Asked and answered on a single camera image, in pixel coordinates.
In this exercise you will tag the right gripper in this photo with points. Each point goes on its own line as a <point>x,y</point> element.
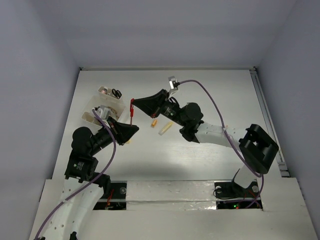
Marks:
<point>154,105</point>

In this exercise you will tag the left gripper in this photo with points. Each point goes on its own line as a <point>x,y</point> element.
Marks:
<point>122,131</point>

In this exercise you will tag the orange marker cap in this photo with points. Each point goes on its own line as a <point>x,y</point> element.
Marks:
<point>154,123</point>

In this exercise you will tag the beige masking tape roll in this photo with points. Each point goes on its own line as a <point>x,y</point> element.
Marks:
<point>113,113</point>

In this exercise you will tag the yellow highlighter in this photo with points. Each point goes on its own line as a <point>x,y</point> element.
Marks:
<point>165,128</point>

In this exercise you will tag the black handled scissors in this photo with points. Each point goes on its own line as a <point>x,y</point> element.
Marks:
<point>116,93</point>

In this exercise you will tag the pink white stapler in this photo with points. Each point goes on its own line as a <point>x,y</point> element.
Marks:
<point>105,91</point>

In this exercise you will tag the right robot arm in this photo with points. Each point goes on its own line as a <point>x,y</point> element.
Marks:
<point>256,149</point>

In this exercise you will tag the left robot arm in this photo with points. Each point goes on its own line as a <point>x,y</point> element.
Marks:
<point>82,185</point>

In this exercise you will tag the white perforated storage basket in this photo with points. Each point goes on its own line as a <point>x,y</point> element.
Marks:
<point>90,120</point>

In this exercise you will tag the cream divided pen holder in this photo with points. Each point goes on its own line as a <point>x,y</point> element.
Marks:
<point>110,94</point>

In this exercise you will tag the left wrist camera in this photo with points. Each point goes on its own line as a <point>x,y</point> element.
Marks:
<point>101,111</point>

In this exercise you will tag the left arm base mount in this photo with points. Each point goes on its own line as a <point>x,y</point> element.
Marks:
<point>115,200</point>

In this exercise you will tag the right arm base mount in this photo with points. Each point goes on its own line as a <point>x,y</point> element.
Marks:
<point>230,196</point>

